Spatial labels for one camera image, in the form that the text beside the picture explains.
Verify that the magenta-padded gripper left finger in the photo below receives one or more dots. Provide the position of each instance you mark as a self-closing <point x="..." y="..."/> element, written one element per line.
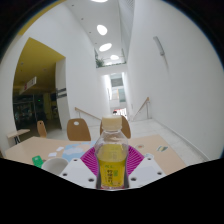
<point x="78" y="171"/>

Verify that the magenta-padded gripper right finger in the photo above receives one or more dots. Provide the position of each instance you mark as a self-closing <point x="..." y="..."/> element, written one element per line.
<point x="146" y="170"/>

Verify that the clear bottle with yellow drink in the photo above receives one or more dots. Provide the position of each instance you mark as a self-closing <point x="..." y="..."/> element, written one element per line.
<point x="111" y="163"/>

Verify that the round white sticker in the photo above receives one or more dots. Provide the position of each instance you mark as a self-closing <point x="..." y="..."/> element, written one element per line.
<point x="149" y="155"/>

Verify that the white ceramic mug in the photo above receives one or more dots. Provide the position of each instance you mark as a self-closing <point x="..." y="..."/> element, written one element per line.
<point x="53" y="165"/>

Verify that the small colourful sticker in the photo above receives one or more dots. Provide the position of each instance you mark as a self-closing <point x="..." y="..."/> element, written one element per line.
<point x="162" y="148"/>

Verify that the small white card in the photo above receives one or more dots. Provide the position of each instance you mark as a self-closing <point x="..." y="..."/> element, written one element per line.
<point x="60" y="148"/>
<point x="52" y="154"/>

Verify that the wooden chair with back hole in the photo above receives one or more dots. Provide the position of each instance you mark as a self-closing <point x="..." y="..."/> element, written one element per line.
<point x="78" y="130"/>
<point x="126" y="128"/>

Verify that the small green box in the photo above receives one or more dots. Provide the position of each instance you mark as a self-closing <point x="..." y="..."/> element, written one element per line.
<point x="37" y="161"/>

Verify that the small wooden chair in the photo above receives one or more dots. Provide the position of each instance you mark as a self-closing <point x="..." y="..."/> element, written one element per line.
<point x="41" y="130"/>

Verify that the wooden stair handrail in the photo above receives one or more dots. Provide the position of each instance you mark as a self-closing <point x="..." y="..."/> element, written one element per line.
<point x="142" y="105"/>
<point x="86" y="113"/>

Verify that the small wooden side table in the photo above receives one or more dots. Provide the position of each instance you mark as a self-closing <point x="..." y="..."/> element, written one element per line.
<point x="18" y="132"/>

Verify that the dark shop shelf unit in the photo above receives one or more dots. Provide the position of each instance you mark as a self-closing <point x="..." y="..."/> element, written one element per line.
<point x="26" y="110"/>

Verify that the white hanging sign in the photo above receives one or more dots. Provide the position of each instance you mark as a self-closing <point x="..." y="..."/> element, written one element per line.
<point x="29" y="85"/>

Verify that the green balcony plant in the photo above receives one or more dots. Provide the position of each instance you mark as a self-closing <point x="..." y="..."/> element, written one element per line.
<point x="99" y="62"/>

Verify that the glass balcony railing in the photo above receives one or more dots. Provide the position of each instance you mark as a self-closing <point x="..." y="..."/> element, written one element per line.
<point x="111" y="61"/>

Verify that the round white ceiling lights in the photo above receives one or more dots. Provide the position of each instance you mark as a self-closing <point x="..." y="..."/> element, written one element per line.
<point x="102" y="30"/>

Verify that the grey wall lamp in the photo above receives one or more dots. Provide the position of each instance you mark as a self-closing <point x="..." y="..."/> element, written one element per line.
<point x="159" y="45"/>

